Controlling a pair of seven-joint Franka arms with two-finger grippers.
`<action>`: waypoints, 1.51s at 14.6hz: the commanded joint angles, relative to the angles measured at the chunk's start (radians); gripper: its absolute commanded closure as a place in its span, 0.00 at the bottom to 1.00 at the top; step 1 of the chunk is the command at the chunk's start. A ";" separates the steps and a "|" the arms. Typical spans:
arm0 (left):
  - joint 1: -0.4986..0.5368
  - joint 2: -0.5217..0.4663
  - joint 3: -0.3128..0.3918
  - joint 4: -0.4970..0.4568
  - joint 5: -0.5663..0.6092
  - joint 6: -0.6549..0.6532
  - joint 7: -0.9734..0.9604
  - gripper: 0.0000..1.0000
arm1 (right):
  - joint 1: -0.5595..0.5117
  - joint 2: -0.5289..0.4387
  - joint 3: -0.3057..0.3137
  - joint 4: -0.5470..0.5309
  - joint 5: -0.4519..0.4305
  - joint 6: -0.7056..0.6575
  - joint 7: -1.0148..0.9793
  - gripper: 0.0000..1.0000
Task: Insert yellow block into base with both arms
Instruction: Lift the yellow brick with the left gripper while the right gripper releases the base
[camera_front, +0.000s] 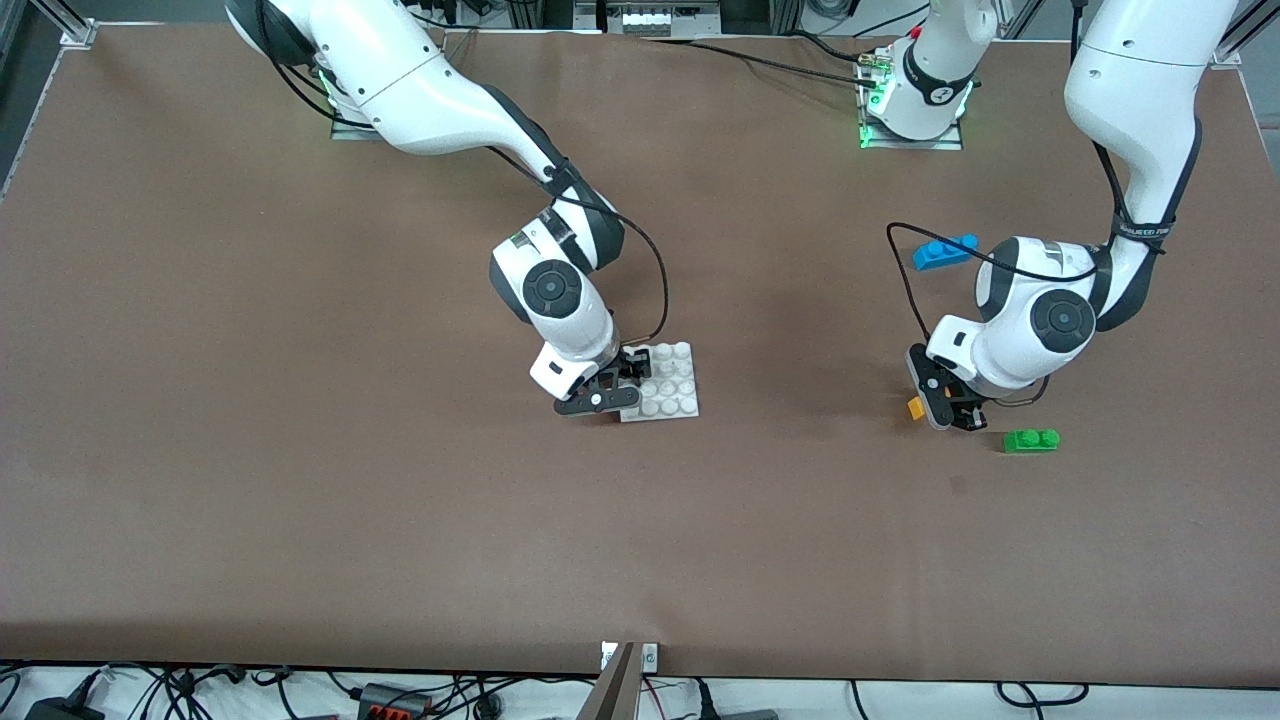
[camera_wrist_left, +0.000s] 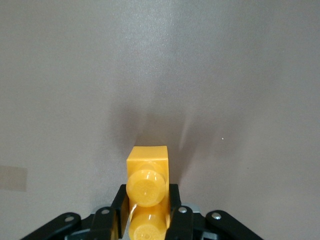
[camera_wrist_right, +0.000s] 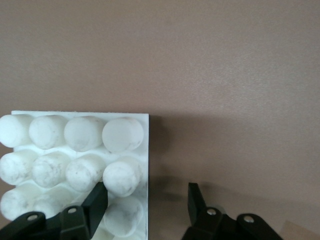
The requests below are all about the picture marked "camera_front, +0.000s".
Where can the green two-stud block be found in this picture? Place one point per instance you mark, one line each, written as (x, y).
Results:
(1030, 441)

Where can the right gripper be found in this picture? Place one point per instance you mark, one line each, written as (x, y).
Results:
(633, 364)

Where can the grey-brown camera mount beam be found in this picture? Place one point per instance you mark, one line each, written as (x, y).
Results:
(615, 695)

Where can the black orange connector box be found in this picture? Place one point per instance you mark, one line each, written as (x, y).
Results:
(390, 705)

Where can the white studded base plate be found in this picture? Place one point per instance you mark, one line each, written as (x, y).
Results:
(672, 385)

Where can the yellow two-stud block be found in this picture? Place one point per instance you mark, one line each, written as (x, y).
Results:
(914, 408)

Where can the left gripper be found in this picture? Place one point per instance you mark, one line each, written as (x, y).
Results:
(968, 411)

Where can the black plug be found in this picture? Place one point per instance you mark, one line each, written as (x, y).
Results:
(706, 700)

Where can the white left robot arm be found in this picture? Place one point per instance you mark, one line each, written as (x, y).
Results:
(1130, 80)

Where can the small white edge bracket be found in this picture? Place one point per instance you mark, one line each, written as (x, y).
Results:
(650, 657)
(609, 655)

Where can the blue three-stud block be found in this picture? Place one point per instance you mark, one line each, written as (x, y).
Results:
(945, 253)

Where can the black power adapter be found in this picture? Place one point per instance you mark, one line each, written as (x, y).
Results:
(60, 712)

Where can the white power strip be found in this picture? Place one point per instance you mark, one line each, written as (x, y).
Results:
(645, 20)

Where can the aluminium frame profile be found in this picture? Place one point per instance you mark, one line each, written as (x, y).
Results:
(1250, 28)
(70, 25)

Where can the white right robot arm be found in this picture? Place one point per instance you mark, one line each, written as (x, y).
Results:
(420, 90)

